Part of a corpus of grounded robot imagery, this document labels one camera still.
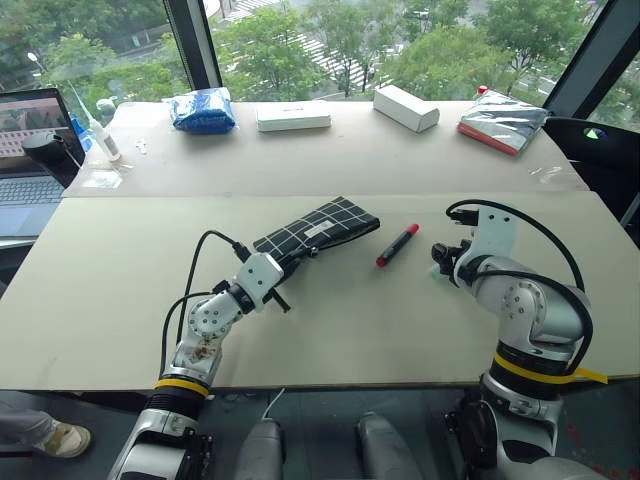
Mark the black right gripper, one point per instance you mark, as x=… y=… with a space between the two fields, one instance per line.
x=460 y=260

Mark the grey laptop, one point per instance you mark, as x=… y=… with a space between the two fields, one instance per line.
x=27 y=165

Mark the small white clip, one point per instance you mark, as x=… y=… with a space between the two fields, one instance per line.
x=141 y=147

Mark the white sneaker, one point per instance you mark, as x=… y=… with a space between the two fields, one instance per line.
x=65 y=440

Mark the blue plastic bag bundle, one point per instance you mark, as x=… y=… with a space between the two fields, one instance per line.
x=202 y=111

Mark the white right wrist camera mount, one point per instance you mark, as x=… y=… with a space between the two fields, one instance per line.
x=492 y=235

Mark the dark rounded shape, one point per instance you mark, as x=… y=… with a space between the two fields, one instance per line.
x=387 y=447
x=260 y=450

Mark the flat white box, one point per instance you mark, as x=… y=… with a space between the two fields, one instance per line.
x=294 y=117

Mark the white cardboard box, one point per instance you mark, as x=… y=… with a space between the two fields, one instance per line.
x=404 y=106

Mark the silver zip bag red edge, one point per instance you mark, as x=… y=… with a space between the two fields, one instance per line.
x=502 y=122

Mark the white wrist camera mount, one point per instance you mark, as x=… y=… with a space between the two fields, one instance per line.
x=259 y=276
x=492 y=235

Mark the white squeeze tube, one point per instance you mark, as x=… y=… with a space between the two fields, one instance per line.
x=104 y=137

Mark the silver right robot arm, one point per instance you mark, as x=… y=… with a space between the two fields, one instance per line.
x=537 y=310

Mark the black white-grid zip pouch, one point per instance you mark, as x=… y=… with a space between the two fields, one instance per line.
x=320 y=225

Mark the red black marker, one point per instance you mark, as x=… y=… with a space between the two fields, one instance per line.
x=397 y=245

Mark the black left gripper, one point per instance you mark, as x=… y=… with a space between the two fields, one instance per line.
x=286 y=267

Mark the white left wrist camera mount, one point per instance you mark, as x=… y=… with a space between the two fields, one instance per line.
x=259 y=276

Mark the black window frame post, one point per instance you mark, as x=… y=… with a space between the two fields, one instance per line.
x=195 y=42
x=590 y=55

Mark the small clear plastic bag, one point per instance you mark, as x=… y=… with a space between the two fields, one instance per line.
x=102 y=179

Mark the grey trouser leg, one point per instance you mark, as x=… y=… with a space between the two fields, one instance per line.
x=22 y=420

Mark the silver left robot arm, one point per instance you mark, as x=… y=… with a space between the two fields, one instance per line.
x=202 y=320

